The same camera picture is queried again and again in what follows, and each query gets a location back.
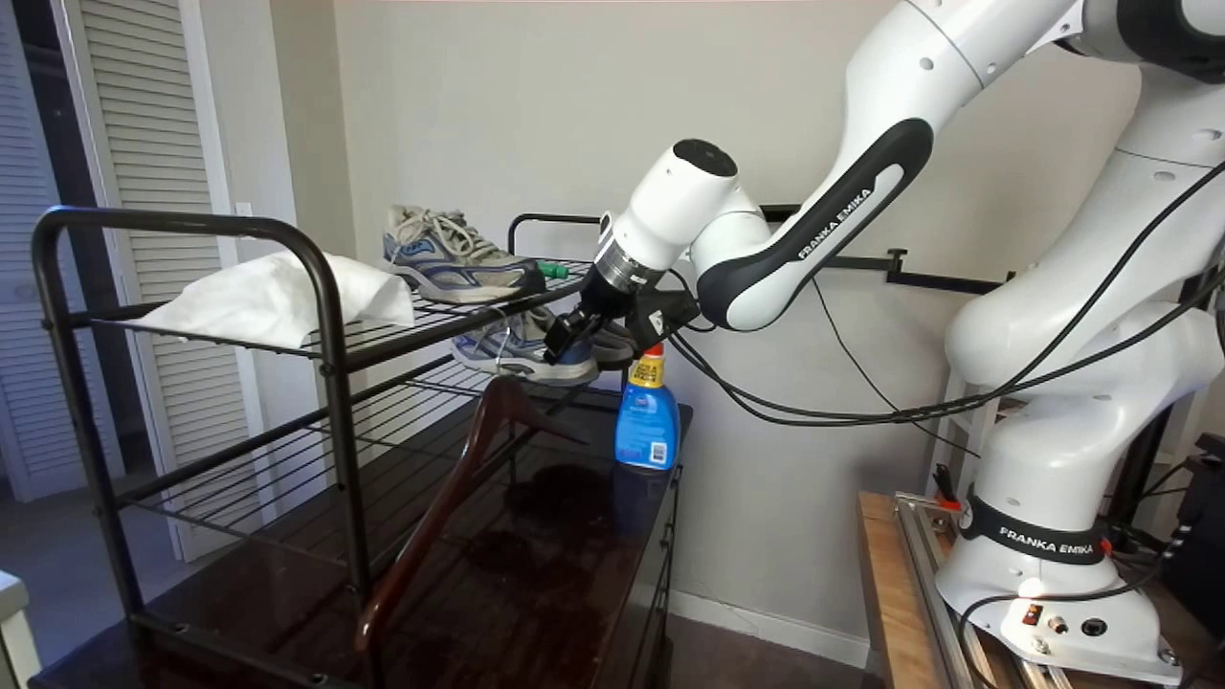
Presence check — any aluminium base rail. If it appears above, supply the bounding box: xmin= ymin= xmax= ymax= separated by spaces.
xmin=892 ymin=487 xmax=1072 ymax=689

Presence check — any blue cleaner spray bottle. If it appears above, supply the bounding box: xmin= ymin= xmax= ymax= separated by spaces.
xmin=612 ymin=340 xmax=685 ymax=478

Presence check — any grey blue running sneaker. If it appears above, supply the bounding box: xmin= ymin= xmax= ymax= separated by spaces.
xmin=448 ymin=301 xmax=605 ymax=386
xmin=379 ymin=201 xmax=541 ymax=309

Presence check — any white crumpled cloth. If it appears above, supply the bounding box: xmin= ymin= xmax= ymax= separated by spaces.
xmin=133 ymin=250 xmax=422 ymax=351

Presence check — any black equipment case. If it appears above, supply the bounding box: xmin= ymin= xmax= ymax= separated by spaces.
xmin=1162 ymin=427 xmax=1225 ymax=640

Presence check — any light wooden robot table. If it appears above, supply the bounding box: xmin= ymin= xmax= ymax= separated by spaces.
xmin=852 ymin=487 xmax=1225 ymax=689

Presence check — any white louvre closet door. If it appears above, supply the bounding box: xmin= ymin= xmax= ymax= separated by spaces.
xmin=51 ymin=0 xmax=265 ymax=568

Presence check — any white furniture corner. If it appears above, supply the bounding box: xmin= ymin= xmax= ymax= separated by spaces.
xmin=0 ymin=568 xmax=47 ymax=689

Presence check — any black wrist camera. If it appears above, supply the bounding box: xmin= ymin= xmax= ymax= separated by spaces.
xmin=630 ymin=283 xmax=708 ymax=343

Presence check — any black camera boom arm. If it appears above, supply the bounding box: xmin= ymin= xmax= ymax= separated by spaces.
xmin=758 ymin=199 xmax=1025 ymax=300

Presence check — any thin black hanging cable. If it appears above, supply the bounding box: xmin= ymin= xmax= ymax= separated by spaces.
xmin=804 ymin=272 xmax=985 ymax=458

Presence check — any brown wooden clothes hanger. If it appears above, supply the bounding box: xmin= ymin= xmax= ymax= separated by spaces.
xmin=352 ymin=374 xmax=605 ymax=657

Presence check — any black metal shoe rack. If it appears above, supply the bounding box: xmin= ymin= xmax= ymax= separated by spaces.
xmin=28 ymin=201 xmax=643 ymax=689

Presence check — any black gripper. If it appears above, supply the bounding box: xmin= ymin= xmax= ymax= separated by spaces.
xmin=541 ymin=268 xmax=665 ymax=374

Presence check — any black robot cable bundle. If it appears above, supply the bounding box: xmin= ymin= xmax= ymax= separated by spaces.
xmin=635 ymin=158 xmax=1225 ymax=432

